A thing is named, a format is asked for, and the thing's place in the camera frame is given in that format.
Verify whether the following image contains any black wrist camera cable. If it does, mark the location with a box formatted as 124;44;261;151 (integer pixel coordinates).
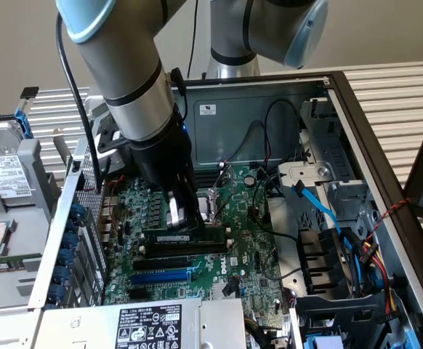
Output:
55;9;102;194

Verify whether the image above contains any dark framed side panel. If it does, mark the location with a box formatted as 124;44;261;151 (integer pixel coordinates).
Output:
402;103;423;223

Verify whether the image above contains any black plastic fan shroud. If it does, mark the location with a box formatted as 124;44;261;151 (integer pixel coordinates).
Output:
297;227;356;297

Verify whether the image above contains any grey power supply unit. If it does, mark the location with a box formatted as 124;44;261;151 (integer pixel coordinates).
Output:
33;297;247;349

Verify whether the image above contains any thin black hanging cable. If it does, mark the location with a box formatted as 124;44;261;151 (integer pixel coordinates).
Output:
187;0;200;80

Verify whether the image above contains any dark plastic drive bracket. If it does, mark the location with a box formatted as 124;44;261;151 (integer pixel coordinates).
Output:
289;290;416;349

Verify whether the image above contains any open PC case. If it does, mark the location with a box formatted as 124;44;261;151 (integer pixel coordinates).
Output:
28;71;423;349

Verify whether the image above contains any long black expansion slot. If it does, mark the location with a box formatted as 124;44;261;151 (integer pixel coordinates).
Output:
132;257;190;272

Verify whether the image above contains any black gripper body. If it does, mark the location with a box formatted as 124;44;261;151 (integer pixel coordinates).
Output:
127;103;198;199

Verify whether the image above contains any small silver heat sink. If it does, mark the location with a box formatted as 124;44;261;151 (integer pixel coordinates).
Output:
211;282;242;300

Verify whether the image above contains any green RAM stick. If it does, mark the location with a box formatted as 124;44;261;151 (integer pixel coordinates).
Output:
0;254;42;273
141;225;228;244

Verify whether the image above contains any green Dell motherboard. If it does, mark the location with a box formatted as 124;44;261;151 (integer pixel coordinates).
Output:
102;161;289;328

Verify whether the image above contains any tall black wire loop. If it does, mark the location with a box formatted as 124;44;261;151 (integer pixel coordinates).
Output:
263;98;304;163

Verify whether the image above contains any blue SATA wire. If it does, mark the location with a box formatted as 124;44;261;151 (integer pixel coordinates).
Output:
291;180;365;277

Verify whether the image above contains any yellow red power wire bundle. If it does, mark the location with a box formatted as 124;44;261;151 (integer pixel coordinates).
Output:
355;232;403;321

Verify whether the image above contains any blue expansion slot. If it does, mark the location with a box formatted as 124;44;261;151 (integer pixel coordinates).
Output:
130;270;193;286

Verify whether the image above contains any blue disk caddy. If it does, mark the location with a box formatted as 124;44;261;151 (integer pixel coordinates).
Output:
0;104;35;141

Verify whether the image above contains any red black twisted wire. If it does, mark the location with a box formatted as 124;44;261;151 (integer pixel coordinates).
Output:
362;197;412;243

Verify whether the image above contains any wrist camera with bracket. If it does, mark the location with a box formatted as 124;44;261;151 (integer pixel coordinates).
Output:
94;127;132;175

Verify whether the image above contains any CPU socket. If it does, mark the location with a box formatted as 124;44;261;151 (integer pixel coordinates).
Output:
196;188;220;223

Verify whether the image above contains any silver disk bay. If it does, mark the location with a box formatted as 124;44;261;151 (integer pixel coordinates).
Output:
275;97;382;237

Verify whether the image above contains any black gripper cable plug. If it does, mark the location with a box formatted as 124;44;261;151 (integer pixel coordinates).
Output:
167;67;190;123

